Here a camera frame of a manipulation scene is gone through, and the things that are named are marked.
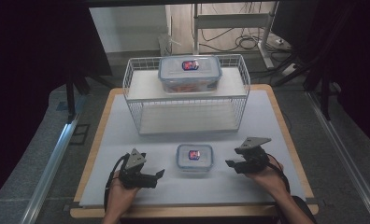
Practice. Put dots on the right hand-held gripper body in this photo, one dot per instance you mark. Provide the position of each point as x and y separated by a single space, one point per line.
254 158

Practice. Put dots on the black stand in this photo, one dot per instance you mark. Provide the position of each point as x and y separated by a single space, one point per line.
70 99

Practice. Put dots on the white metal desk frame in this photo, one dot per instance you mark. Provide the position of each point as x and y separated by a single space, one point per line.
230 20

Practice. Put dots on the black tripod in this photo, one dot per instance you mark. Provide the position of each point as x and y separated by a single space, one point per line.
324 93

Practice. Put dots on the aluminium rail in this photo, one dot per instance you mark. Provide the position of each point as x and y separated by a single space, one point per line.
342 146
52 168

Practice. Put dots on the small clear blue-sealed food container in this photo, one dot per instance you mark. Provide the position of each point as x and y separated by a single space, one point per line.
183 158

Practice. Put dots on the large clear blue-sealed food container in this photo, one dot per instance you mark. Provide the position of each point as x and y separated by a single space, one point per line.
173 71

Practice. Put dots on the white table mat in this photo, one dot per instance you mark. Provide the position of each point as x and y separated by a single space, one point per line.
205 189

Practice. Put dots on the person's right hand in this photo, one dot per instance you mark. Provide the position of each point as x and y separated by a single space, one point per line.
272 180

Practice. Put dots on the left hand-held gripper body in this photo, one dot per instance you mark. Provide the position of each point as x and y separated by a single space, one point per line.
136 179

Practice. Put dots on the wooden table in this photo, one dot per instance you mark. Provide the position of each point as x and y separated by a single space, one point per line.
189 212

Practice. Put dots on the person's left hand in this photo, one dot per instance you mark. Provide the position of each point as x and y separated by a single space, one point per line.
119 197

